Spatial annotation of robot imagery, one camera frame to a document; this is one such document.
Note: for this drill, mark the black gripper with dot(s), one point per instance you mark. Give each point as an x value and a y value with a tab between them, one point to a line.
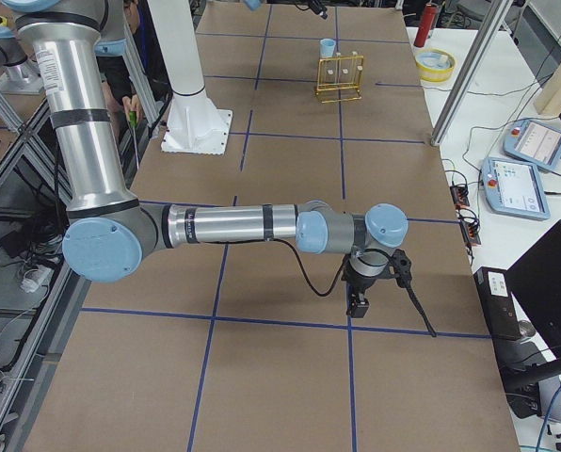
316	7
360	285

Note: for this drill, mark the light blue cup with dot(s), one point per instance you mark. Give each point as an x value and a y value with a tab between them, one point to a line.
327	47

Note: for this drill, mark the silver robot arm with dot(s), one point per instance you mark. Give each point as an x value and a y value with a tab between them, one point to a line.
111	232
255	4

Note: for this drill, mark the red bottle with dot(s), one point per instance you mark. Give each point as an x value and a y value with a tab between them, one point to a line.
427	20

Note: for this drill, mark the yellow bowl with blue plate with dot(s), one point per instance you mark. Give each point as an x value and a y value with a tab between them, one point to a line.
435	65

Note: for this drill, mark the black box device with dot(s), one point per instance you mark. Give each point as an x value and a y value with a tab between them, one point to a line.
497	303

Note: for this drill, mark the person in black clothes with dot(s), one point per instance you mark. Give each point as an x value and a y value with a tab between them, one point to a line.
117	87

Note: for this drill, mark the black computer monitor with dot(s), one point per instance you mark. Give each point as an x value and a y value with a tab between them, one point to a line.
535	281

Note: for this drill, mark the near teach pendant tablet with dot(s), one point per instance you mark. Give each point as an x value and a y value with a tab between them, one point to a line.
514	188

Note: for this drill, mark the teach pendant tablet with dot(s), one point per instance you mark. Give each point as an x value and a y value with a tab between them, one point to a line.
514	188
534	142

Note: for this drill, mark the far teach pendant tablet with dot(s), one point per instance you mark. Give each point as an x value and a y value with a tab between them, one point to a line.
534	142

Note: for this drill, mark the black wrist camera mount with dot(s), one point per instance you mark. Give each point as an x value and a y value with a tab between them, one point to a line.
402	268

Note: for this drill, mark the gold wire cup holder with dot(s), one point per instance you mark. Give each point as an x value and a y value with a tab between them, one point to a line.
339	78

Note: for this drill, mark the aluminium frame post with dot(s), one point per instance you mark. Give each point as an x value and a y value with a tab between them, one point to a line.
481	44

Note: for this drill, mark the white pedestal column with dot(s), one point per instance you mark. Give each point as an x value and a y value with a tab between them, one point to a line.
194	124

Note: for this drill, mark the green handled screwdriver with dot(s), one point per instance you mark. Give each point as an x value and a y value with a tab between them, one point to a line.
132	121

